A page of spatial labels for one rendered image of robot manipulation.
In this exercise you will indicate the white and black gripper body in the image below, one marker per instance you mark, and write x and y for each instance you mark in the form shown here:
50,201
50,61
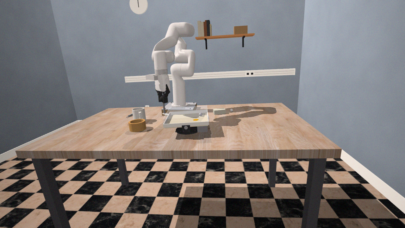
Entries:
160,84

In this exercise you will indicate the grey mug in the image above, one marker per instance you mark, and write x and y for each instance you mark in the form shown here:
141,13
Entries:
139,113

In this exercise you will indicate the tan hollow ring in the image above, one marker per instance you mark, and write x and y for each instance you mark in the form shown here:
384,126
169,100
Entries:
137,125

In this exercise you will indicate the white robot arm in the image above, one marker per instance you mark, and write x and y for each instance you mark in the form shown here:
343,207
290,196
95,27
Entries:
161,57

